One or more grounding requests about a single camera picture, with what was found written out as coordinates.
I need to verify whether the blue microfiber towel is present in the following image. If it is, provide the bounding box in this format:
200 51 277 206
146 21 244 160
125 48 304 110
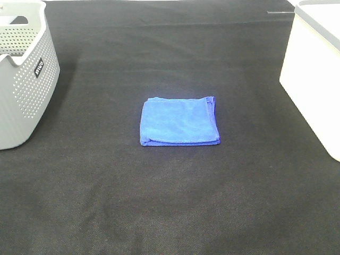
140 96 220 146

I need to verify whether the white storage box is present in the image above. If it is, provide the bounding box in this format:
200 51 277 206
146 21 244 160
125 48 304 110
279 1 339 160

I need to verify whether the black table cloth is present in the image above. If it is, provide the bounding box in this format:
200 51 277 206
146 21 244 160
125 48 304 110
1 1 339 254

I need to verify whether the grey perforated plastic basket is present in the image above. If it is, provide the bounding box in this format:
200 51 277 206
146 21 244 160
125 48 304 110
1 1 60 150

